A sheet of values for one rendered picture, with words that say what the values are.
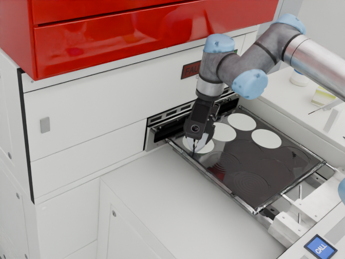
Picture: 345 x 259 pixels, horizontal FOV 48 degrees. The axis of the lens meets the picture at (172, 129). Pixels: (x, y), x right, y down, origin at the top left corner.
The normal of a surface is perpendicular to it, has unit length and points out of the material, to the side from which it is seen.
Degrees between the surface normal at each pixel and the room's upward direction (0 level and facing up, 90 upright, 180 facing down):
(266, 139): 0
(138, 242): 90
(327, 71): 68
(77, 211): 90
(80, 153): 90
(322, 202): 0
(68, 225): 90
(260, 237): 0
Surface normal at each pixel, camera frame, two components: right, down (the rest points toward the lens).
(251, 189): 0.15, -0.79
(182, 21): 0.66, 0.53
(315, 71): -0.81, 0.23
